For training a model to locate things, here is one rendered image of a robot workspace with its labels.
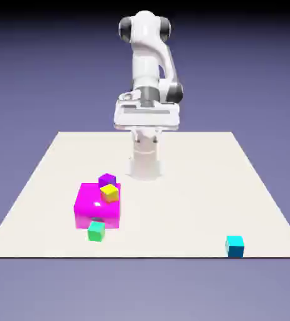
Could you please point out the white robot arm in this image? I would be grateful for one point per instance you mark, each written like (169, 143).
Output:
(145, 50)

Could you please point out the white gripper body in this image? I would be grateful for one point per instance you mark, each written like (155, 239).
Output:
(147, 119)

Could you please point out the small purple cube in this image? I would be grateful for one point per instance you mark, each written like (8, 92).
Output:
(106, 178)

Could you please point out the large magenta box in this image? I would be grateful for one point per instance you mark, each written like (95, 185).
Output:
(92, 208)

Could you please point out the small green cube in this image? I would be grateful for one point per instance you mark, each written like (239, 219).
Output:
(96, 232)

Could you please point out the small cyan cube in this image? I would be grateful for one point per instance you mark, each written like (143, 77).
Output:
(235, 247)

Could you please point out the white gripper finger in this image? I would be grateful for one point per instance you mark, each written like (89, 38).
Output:
(137, 136)
(156, 136)

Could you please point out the small yellow cube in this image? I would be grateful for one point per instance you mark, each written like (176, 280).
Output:
(109, 193)

